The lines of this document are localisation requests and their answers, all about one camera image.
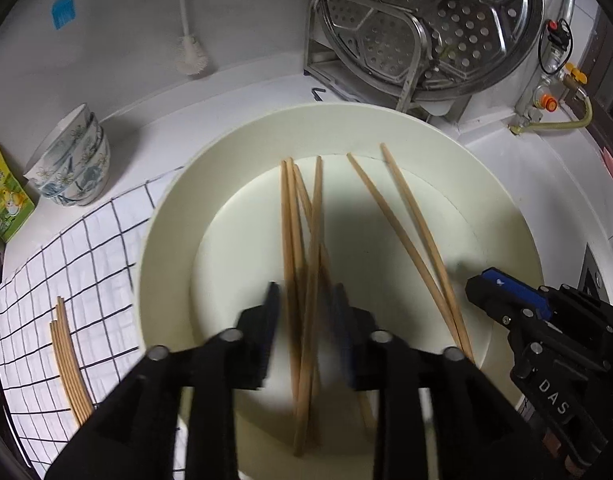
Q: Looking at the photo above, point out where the white long-handled brush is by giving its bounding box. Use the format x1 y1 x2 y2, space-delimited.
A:
173 0 212 77

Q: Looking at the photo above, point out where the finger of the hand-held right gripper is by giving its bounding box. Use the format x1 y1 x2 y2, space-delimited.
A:
477 266 553 319
464 276 525 332

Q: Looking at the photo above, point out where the gas valve with orange knob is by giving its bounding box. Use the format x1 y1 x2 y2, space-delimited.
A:
515 17 587 126

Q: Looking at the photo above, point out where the blue floral ceramic bowl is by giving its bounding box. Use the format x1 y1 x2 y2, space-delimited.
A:
47 135 112 207
35 119 108 197
23 102 98 184

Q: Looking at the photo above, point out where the steel wire rack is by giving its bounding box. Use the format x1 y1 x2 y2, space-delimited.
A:
302 0 468 124

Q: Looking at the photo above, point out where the large cream plastic basin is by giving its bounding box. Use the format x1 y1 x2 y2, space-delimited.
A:
133 102 545 480

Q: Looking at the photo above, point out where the pile of wooden chopsticks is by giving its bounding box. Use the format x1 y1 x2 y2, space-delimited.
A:
48 295 95 427

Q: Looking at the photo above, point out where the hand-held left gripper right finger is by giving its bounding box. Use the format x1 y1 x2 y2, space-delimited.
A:
330 282 548 480

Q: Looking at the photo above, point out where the yellow seasoning pouch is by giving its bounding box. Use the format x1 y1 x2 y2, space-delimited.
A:
0 137 38 247

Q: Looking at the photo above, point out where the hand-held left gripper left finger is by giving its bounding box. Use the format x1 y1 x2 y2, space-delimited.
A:
45 281 283 480

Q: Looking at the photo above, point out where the wooden chopstick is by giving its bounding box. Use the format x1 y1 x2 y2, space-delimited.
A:
292 155 324 458
380 142 476 365
286 157 321 448
280 159 303 403
293 163 378 432
346 152 469 358

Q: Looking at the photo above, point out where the white black-checked cloth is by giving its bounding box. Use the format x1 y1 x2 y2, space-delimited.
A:
0 165 188 480

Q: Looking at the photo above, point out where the yellow gas hose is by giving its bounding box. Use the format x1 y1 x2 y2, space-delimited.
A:
509 94 595 137

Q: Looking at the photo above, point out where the round perforated steel steamer plate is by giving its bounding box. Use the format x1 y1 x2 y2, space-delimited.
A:
318 0 545 102

